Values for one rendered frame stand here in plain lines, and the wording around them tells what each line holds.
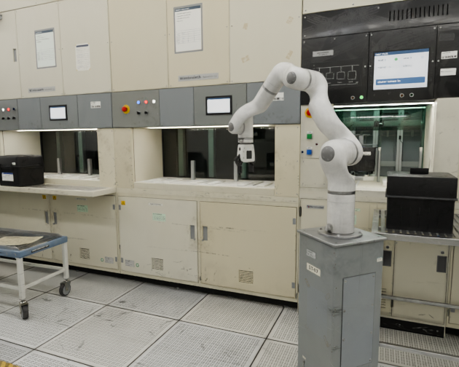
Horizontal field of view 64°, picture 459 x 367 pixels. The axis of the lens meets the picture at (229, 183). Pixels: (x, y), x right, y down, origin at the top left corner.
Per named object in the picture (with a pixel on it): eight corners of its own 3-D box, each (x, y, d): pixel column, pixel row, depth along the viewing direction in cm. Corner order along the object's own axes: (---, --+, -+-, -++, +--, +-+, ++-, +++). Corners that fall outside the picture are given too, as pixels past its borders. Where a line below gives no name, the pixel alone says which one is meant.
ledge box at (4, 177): (-5, 186, 314) (-8, 155, 311) (25, 182, 340) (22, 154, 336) (17, 187, 302) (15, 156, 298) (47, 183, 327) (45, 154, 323)
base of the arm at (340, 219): (336, 241, 153) (337, 197, 151) (310, 230, 171) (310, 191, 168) (371, 236, 160) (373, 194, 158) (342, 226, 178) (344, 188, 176)
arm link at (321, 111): (331, 172, 160) (350, 169, 171) (353, 159, 152) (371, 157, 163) (286, 78, 174) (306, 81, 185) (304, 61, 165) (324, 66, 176)
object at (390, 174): (385, 197, 171) (386, 169, 169) (385, 188, 198) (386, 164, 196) (458, 201, 159) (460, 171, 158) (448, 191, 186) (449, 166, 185)
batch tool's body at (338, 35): (296, 315, 246) (300, 12, 222) (318, 269, 333) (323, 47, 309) (446, 342, 213) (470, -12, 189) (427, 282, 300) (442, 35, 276)
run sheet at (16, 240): (-16, 245, 256) (-17, 243, 255) (5, 236, 279) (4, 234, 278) (27, 245, 255) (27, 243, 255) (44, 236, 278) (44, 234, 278)
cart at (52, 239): (-72, 300, 274) (-79, 238, 268) (-7, 276, 322) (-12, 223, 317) (25, 321, 241) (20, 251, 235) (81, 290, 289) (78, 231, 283)
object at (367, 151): (342, 175, 279) (343, 134, 275) (344, 173, 297) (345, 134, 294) (376, 177, 269) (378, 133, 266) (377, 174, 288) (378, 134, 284)
